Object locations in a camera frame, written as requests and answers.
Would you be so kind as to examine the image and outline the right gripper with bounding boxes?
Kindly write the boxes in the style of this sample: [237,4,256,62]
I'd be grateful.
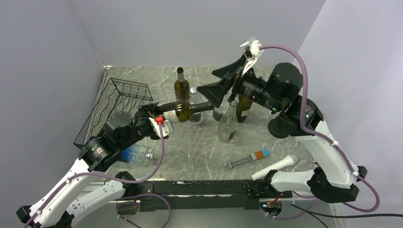
[196,54,283,112]

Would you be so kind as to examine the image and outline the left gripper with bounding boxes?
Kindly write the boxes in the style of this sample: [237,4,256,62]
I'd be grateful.
[118,103,159,151]

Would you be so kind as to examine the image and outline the dark green wine bottle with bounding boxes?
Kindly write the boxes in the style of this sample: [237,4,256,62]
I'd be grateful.
[154,101,214,124]

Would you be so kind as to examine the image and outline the blue square glass bottle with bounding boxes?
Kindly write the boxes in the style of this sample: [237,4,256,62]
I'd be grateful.
[119,144,154,164]

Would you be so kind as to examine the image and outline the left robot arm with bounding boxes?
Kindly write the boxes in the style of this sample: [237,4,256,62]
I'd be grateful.
[16,103,178,228]

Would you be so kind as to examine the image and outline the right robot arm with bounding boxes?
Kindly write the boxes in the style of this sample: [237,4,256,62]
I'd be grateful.
[197,57,367,203]

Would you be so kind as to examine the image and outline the dark wine bottle right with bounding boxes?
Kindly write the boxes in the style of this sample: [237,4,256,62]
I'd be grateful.
[236,95,253,123]

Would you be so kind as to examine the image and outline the clear labelled bottle silver cap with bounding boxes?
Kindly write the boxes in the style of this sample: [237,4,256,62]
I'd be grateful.
[212,101,229,123]

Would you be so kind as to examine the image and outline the green wine bottle grey cap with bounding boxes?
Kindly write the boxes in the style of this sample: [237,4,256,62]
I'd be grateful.
[174,67,190,101]

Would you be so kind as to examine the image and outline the clear empty glass bottle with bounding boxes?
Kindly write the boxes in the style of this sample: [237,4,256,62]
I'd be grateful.
[217,100,238,143]

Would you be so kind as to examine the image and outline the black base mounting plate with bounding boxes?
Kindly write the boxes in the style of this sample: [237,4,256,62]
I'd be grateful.
[123,180,293,212]

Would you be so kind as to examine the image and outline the grey tool coloured blocks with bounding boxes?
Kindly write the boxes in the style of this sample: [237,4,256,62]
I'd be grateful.
[227,149,270,169]

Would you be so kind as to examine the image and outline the white toy microphone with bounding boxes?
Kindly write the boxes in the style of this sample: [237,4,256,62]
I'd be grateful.
[251,154,298,181]

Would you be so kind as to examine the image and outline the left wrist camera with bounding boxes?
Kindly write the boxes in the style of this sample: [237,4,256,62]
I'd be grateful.
[148,116,173,139]

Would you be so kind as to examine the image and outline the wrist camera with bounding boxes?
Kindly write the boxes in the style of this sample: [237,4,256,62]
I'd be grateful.
[240,36,263,75]
[148,116,173,139]

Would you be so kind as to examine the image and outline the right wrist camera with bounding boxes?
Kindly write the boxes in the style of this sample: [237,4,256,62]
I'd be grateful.
[240,36,263,75]

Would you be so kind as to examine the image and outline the black wire wine rack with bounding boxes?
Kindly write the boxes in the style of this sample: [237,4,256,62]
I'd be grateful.
[73,78,153,149]

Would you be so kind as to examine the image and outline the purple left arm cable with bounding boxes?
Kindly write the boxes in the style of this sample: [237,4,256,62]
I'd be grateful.
[22,121,172,228]

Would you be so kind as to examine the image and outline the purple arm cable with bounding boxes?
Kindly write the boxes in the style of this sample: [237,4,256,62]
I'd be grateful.
[22,121,172,228]
[258,44,381,221]

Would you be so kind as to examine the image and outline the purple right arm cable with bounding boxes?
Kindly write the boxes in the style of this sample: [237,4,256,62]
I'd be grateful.
[258,44,381,221]

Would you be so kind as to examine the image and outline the black power cable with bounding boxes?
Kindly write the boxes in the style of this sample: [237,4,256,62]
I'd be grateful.
[290,204,403,228]

